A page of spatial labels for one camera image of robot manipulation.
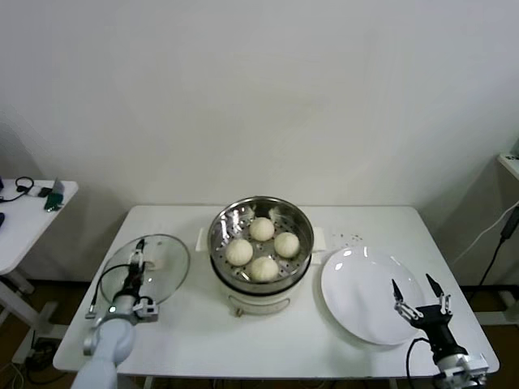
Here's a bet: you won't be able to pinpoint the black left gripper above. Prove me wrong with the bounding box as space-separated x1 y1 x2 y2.
121 238 146 299

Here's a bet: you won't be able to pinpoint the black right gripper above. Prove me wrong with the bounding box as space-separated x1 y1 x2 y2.
391 273 463 358

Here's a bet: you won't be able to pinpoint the glass pot lid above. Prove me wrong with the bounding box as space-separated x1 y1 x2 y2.
99 233 191 306

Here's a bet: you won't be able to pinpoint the white steamed baozi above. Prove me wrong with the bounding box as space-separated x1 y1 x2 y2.
248 216 276 242
225 237 255 267
248 255 280 284
273 231 301 259

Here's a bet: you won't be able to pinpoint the steel steamer basket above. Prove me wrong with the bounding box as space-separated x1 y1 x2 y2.
195 196 328 295

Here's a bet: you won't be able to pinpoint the white round plate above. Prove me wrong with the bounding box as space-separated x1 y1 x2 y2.
320 246 427 345

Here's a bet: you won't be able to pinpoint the scattered brown crumbs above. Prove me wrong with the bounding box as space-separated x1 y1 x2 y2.
330 229 364 244

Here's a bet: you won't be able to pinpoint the white side table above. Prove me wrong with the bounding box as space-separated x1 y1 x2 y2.
0 180 79 337

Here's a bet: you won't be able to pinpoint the white electric pot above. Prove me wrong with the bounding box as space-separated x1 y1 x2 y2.
210 259 312 318

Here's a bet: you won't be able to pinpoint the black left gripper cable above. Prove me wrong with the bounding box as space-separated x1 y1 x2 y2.
84 261 135 322

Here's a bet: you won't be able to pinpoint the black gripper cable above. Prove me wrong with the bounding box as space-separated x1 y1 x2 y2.
405 337 438 381
84 261 135 322

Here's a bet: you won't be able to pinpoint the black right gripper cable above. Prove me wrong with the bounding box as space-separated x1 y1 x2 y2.
405 337 438 381

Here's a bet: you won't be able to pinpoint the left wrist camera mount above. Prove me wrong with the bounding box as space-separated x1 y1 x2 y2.
133 298 161 324

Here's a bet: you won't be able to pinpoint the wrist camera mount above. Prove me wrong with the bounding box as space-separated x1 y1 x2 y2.
461 353 491 378
133 298 161 324

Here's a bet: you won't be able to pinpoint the white wall cable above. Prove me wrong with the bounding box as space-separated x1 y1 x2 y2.
449 202 519 264

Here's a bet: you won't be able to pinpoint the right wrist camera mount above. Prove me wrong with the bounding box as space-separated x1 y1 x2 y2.
461 353 491 378

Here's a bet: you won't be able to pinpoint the black cable with adapter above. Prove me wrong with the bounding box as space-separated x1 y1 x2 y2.
468 210 519 301

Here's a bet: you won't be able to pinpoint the black cable on side table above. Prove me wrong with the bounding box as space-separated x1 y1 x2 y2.
0 177 34 203

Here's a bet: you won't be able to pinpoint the floor cable bundle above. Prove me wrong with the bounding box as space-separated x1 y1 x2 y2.
24 339 58 370

